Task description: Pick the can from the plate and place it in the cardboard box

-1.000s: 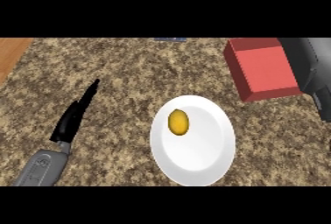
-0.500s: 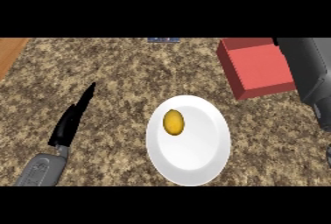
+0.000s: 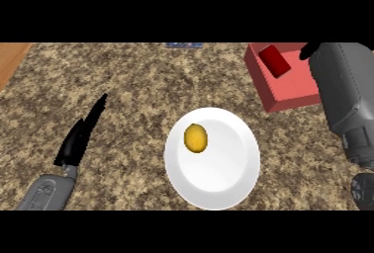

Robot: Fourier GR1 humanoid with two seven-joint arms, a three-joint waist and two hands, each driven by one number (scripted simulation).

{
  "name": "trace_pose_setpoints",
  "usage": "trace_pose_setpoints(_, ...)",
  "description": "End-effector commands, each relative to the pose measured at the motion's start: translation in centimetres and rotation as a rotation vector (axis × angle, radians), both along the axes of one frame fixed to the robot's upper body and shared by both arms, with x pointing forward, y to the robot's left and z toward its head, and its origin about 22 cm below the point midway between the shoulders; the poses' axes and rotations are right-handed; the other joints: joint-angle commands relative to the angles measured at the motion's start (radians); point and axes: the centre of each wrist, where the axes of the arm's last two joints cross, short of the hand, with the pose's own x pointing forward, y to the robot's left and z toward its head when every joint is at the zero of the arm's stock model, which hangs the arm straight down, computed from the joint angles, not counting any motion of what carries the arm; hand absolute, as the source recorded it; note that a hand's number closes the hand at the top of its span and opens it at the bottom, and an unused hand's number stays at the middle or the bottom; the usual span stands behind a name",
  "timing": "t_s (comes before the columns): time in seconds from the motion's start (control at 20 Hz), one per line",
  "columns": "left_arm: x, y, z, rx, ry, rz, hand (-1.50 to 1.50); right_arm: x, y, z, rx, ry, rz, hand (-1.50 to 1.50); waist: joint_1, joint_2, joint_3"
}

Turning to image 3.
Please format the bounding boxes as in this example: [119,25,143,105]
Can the dark red rounded block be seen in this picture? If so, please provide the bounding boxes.
[258,45,295,79]

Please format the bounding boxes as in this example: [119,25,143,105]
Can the blue patterned object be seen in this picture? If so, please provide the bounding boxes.
[166,42,205,49]

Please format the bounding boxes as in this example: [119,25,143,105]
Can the white oval plate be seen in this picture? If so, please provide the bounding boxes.
[163,107,264,211]

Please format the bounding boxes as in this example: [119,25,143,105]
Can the red open box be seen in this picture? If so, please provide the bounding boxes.
[245,42,324,114]

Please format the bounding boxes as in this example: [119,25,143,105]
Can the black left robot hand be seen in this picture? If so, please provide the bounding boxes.
[54,93,110,168]

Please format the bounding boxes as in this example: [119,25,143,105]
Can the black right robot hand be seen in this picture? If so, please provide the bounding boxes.
[298,42,324,61]

